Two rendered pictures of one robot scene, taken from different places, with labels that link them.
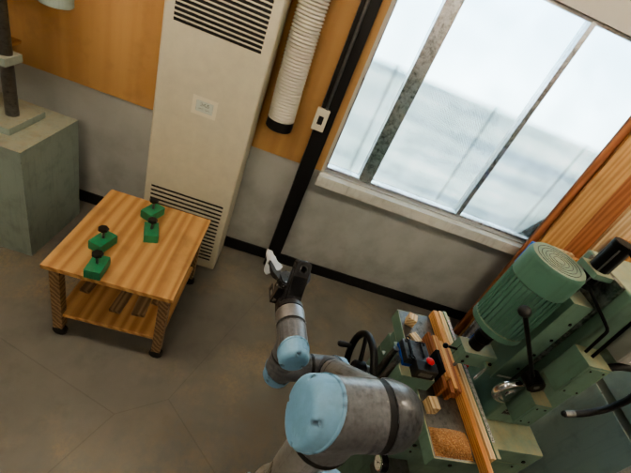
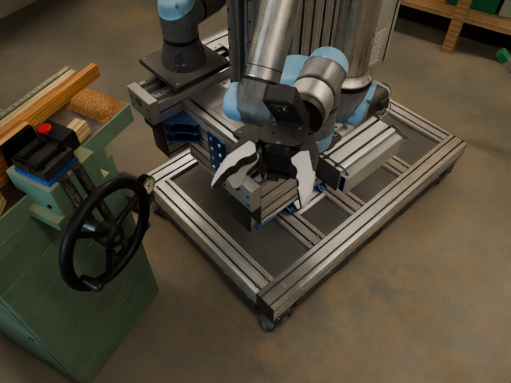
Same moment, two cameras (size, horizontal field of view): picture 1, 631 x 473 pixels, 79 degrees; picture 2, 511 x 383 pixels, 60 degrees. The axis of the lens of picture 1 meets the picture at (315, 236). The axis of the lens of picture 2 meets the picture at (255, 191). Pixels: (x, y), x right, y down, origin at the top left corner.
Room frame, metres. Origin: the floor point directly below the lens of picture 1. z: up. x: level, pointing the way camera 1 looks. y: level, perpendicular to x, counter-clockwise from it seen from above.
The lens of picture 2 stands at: (1.16, 0.31, 1.68)
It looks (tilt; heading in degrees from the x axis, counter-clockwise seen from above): 50 degrees down; 224
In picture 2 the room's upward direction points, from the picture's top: straight up
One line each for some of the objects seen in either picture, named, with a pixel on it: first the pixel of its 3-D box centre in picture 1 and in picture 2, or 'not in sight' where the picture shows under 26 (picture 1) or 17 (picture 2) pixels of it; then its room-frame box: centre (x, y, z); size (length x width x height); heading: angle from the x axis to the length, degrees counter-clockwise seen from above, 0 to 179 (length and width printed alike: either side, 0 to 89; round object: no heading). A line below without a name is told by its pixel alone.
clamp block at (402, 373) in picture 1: (407, 367); (57, 174); (0.98, -0.51, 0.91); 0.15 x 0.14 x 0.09; 16
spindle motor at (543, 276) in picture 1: (525, 295); not in sight; (1.06, -0.68, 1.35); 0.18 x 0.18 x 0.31
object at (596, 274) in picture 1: (604, 265); not in sight; (1.10, -0.82, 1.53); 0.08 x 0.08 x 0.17; 16
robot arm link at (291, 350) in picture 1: (292, 343); (321, 80); (0.61, -0.06, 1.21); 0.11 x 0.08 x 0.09; 22
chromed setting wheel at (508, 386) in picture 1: (509, 391); not in sight; (0.98, -0.84, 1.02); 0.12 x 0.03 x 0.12; 106
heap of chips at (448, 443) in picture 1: (454, 441); (93, 100); (0.77, -0.68, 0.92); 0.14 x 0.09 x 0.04; 106
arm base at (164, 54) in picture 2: not in sight; (182, 46); (0.38, -0.77, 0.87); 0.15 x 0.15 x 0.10
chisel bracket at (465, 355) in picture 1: (471, 354); not in sight; (1.06, -0.70, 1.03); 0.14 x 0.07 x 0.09; 106
